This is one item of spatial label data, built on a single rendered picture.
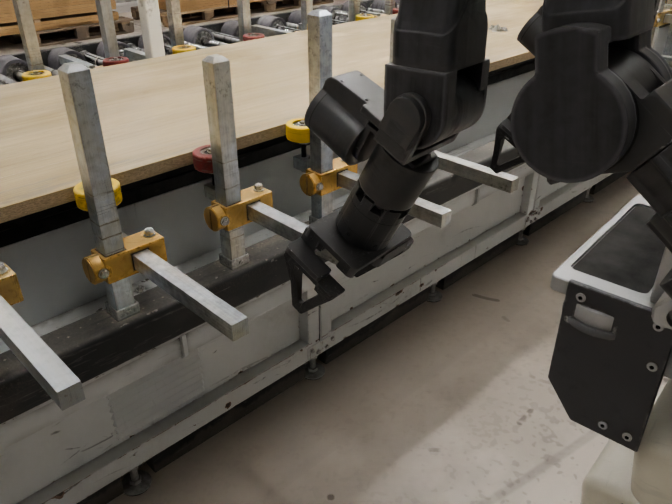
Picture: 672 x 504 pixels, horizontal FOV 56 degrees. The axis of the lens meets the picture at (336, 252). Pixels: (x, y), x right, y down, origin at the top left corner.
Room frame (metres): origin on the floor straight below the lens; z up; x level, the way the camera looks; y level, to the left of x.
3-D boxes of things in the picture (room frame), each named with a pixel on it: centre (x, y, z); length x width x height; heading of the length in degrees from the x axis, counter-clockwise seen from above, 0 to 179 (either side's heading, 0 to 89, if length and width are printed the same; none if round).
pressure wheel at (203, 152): (1.22, 0.25, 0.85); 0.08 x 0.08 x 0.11
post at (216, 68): (1.11, 0.21, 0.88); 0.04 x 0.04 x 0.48; 45
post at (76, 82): (0.94, 0.39, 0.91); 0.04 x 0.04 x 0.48; 45
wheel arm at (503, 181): (1.43, -0.24, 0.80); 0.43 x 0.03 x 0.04; 45
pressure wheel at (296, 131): (1.39, 0.08, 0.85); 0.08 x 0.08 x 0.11
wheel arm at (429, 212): (1.25, -0.06, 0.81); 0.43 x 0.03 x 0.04; 45
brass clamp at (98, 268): (0.96, 0.37, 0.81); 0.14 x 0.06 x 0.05; 135
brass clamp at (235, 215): (1.13, 0.19, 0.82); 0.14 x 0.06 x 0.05; 135
